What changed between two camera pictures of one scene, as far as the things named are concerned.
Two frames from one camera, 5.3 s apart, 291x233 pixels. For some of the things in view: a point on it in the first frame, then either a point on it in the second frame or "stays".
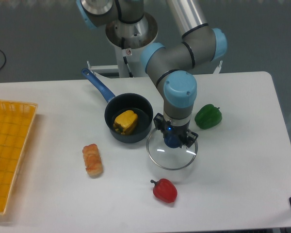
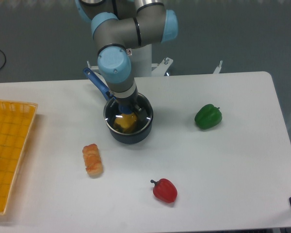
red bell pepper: (165, 190) stays
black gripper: (187, 137) to (113, 106)
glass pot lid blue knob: (167, 151) to (122, 119)
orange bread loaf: (92, 160) stays
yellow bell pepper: (125, 122) stays
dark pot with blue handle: (137, 103) stays
